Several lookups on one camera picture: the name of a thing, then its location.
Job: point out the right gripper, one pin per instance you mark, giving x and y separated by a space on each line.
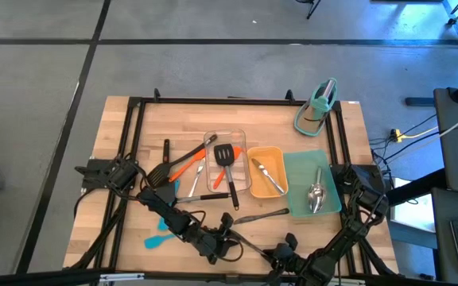
290 262

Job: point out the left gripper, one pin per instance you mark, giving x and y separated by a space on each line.
215 244

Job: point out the black spatula steel shaft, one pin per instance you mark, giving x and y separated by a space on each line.
213 196

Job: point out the small orange spatula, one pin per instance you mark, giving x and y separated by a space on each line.
218 182

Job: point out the steel scoop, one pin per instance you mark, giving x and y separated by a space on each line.
316 196

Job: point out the black slotted turner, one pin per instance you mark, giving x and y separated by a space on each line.
223 155

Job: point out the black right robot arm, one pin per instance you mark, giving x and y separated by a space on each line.
368 190

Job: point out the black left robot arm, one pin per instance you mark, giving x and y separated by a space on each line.
173 220

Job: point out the clear plastic bin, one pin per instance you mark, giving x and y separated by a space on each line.
245 178

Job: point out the long orange spatula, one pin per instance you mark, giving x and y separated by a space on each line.
187 167

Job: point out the teal plastic tray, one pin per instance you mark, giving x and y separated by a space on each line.
300 175

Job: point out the black slotted spoon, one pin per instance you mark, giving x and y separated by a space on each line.
157 176

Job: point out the yellow plastic bin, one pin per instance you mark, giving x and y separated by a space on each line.
276 159

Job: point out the short black red-marked utensil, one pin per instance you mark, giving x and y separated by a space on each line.
166 149

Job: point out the white panel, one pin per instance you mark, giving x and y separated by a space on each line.
412 214

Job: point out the blue-grey desk foot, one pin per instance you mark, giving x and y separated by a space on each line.
420 101

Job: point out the black aluminium table frame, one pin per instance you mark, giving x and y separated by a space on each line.
233 100

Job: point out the black frame beam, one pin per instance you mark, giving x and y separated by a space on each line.
34 279

